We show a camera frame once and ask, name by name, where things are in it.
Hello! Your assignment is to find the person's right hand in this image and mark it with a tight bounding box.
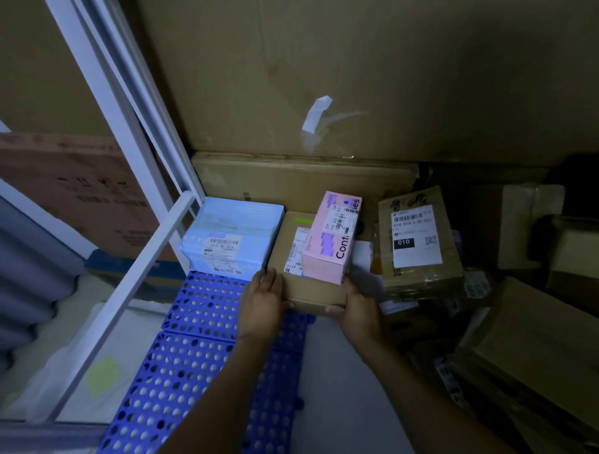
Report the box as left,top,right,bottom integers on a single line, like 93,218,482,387
325,276,383,350

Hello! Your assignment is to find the person's left hand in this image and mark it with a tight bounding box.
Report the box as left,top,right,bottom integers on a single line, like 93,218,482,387
236,268,295,346

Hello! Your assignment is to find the person's right forearm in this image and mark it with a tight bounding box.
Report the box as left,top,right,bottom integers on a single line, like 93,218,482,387
352,334,518,454

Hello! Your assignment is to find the person's left forearm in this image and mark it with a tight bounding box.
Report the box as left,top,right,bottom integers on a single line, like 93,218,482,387
158,334,281,454

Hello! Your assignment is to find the pink carton box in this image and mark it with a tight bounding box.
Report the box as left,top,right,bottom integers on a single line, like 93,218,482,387
301,191,363,285

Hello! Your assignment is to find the blue perforated plastic pallet tile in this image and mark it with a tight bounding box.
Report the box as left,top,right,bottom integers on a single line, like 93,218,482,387
96,331,306,454
161,270,317,355

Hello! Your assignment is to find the light blue box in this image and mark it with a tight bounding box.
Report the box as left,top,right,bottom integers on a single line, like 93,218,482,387
180,196,285,282

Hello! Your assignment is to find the taped cardboard box white label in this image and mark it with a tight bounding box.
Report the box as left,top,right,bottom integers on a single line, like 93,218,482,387
377,186,465,301

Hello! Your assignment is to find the flat long cardboard box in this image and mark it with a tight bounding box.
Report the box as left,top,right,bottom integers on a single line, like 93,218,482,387
191,151,420,226

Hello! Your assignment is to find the yellow-green sticker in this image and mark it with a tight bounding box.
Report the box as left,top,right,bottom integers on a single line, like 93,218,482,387
85,358,121,398

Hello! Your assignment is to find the large flat cardboard box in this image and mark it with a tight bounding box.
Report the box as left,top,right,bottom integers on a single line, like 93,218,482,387
470,277,599,442

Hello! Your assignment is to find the white plastic bag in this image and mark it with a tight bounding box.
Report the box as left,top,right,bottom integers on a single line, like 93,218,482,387
0,275,165,423

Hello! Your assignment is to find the printed brown cardboard box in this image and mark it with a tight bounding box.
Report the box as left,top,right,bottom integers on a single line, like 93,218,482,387
0,132,179,263

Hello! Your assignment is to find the huge cardboard box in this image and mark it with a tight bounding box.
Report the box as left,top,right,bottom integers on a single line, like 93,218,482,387
133,0,599,168

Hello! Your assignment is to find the grey corrugated sheet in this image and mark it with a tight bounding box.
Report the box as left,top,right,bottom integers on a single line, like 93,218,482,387
0,196,86,372

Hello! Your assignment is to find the white metal shelf frame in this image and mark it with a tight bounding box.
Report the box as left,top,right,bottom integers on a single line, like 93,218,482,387
0,0,207,425

